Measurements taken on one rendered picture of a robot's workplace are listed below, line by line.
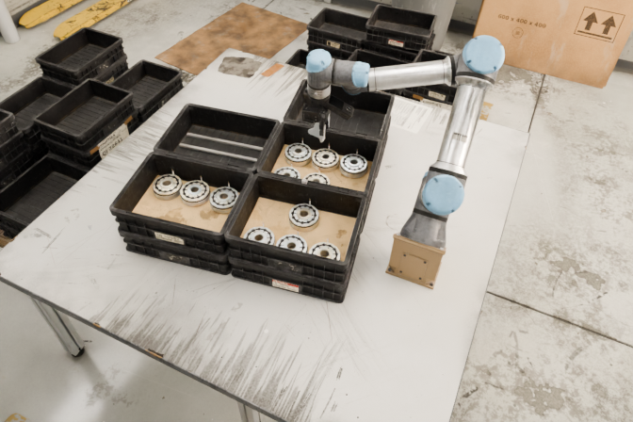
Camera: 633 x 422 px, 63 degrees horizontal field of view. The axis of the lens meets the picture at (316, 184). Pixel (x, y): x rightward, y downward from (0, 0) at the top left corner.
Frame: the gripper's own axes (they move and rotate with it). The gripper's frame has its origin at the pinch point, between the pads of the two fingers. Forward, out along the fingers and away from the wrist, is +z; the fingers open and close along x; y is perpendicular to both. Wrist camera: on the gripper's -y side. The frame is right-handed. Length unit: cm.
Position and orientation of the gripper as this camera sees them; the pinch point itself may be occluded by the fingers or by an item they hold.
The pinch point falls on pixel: (325, 134)
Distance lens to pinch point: 185.9
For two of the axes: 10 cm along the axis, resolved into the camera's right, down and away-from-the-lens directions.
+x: -2.5, 7.9, -5.6
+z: 0.2, 5.8, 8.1
